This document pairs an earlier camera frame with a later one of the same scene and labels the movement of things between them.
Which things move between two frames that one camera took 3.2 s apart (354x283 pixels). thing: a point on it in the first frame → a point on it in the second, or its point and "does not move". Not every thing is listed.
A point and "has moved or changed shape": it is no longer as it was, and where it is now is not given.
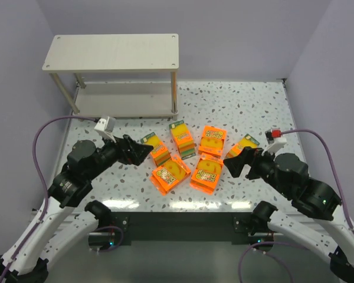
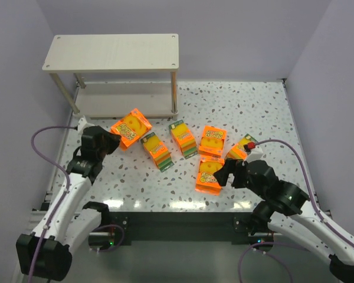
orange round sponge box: (212, 140) does not move
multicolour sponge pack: (246, 141) does not move
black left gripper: (125, 150) → (101, 142)
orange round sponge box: (170, 174) → (132, 127)
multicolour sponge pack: (160, 153) does not move
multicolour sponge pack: (184, 140) does not move
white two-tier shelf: (124, 75) does not move
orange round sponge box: (205, 177) has moved or changed shape
